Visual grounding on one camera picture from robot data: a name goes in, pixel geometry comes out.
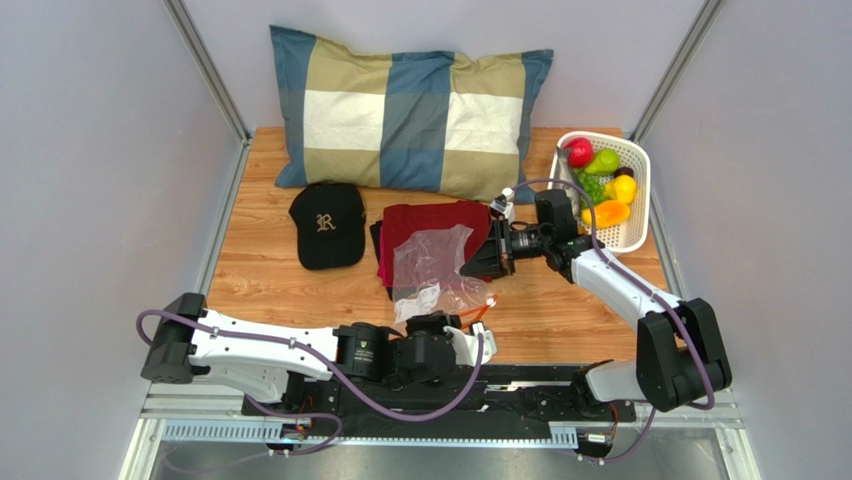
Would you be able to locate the clear zip bag orange zipper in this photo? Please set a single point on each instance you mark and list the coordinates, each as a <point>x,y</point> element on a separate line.
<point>428,279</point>

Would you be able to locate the dark purple date fruit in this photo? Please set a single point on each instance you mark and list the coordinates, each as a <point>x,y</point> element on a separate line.
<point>624,171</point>

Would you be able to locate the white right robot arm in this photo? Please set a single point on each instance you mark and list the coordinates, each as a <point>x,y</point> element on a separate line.
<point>680,355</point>

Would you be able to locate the blue beige checkered pillow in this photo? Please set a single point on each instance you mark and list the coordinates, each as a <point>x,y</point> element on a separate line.
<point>433,121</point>

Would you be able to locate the black cap with letter R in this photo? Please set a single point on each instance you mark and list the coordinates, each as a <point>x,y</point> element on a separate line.
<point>330,222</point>

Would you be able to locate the white perforated plastic basket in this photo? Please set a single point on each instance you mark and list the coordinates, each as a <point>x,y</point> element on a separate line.
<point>631,234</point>

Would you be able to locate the dark red folded cloth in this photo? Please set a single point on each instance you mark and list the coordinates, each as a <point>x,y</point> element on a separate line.
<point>400,221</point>

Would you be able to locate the left aluminium corner post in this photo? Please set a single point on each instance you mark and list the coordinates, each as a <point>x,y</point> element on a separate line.
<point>192,37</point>

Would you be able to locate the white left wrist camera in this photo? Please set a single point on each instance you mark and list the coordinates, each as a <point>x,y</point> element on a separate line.
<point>476,346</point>

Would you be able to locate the aluminium corner post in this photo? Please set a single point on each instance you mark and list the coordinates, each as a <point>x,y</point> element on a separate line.
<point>702,23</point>
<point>192,37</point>

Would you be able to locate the grey toy fish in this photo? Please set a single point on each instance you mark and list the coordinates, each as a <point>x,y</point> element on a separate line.
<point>565,172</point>

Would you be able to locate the green pear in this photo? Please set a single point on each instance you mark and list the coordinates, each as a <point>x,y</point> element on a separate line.
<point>605,162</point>

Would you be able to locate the orange yellow mango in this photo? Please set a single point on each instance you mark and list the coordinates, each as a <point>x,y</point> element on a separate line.
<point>606,214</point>

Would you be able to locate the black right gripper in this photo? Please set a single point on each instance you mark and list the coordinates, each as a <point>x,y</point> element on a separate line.
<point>500,247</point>

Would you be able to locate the green grape bunch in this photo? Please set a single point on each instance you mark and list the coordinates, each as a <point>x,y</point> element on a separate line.
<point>591,185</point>

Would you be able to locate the aluminium frame rail base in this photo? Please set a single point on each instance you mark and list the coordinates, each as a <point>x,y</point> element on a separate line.
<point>197,432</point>

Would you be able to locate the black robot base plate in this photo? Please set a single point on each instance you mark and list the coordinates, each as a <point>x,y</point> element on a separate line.
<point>507,402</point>

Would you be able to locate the red apple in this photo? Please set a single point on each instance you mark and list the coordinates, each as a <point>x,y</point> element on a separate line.
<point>580,152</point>

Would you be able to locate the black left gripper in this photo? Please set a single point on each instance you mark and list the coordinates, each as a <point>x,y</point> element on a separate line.
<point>437,322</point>

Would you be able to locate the black folded cloth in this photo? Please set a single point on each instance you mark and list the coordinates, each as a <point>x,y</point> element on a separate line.
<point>376,236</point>

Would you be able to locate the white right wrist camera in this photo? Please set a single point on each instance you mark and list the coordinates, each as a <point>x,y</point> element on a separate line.
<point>502,207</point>

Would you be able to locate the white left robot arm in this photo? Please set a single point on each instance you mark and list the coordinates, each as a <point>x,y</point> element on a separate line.
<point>263,360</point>

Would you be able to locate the yellow pear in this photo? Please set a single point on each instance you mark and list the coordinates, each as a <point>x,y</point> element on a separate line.
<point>622,188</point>

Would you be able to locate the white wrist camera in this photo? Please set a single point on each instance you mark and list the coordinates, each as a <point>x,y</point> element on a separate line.
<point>502,207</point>
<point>476,346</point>

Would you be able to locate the right aluminium corner post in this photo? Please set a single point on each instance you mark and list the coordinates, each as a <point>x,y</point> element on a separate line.
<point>702,23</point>

